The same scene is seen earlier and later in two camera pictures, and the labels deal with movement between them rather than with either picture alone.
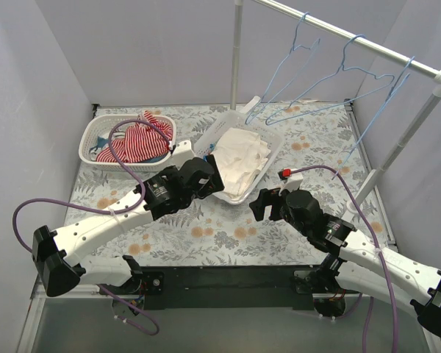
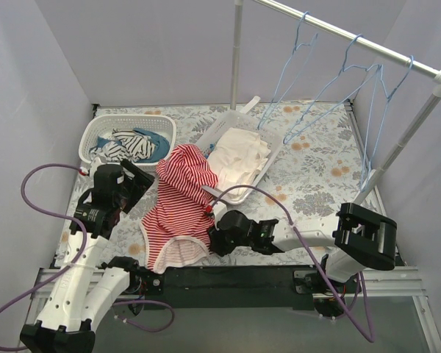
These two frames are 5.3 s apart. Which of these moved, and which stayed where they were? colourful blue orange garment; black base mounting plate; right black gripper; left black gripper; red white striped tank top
Moved: red white striped tank top; left black gripper; right black gripper
Stayed: colourful blue orange garment; black base mounting plate
